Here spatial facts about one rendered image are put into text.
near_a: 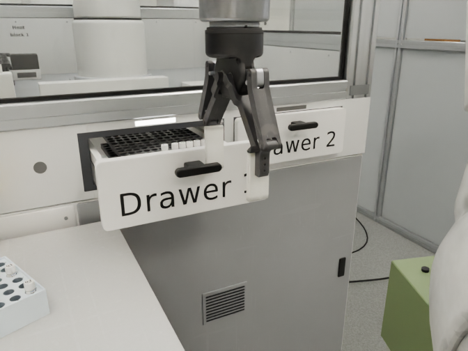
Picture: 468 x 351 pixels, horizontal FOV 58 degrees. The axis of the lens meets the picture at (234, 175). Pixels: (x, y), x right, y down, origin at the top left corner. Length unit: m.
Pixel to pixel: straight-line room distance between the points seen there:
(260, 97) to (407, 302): 0.28
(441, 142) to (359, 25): 1.33
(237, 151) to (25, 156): 0.37
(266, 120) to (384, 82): 2.04
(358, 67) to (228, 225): 0.48
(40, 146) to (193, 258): 0.41
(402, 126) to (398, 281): 1.98
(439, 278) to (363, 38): 0.92
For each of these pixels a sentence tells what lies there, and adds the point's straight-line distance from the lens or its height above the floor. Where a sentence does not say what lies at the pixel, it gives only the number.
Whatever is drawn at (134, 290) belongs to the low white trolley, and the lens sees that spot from 0.63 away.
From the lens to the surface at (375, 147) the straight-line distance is 2.60.
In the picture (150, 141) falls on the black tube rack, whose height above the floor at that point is 0.90.
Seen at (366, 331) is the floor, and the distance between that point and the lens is 1.80.
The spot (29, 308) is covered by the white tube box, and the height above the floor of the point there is 0.78.
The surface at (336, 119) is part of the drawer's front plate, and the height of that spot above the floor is 0.90.
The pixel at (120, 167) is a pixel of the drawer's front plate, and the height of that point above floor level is 0.92.
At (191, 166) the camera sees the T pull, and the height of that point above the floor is 0.91.
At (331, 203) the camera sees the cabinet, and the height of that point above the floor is 0.68.
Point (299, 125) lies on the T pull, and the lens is 0.92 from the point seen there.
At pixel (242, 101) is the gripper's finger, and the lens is 0.53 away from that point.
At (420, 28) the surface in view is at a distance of 2.38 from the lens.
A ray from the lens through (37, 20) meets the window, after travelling 0.80.
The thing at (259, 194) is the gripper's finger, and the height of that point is 0.91.
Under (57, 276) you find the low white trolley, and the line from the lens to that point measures 0.70.
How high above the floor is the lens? 1.11
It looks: 20 degrees down
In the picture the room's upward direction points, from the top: straight up
